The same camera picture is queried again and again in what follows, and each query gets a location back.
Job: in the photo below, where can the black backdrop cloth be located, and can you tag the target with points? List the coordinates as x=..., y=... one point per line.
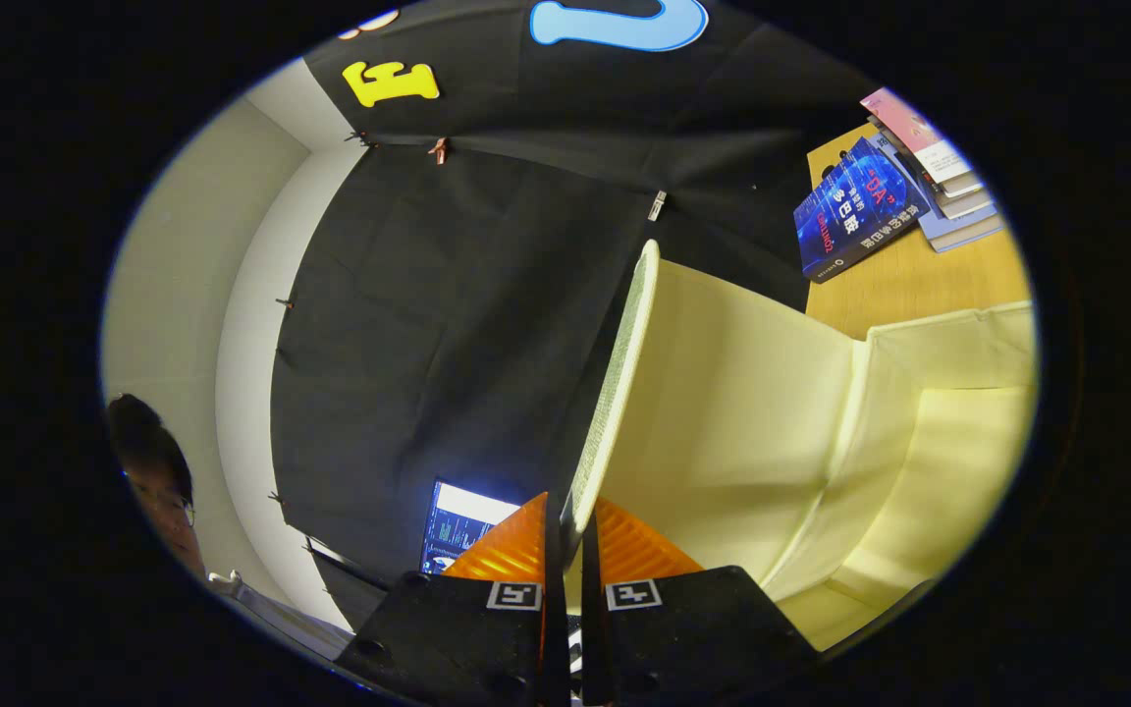
x=448, y=295

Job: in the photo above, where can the blue book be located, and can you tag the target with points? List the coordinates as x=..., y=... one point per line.
x=855, y=211

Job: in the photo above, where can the white clip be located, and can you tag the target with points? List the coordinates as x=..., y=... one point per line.
x=657, y=204

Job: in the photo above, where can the green fabric storage box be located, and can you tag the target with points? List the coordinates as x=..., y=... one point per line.
x=742, y=412

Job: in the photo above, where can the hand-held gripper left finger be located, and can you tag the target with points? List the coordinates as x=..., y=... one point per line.
x=554, y=648

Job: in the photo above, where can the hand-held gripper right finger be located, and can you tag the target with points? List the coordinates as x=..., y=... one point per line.
x=593, y=648

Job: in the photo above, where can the white book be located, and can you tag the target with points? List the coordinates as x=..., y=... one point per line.
x=968, y=203

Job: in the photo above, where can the computer monitor screen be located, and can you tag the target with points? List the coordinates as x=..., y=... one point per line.
x=457, y=525

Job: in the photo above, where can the red clip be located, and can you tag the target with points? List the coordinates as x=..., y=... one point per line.
x=439, y=149

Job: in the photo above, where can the lavender book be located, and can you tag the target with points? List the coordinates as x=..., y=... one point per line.
x=963, y=234

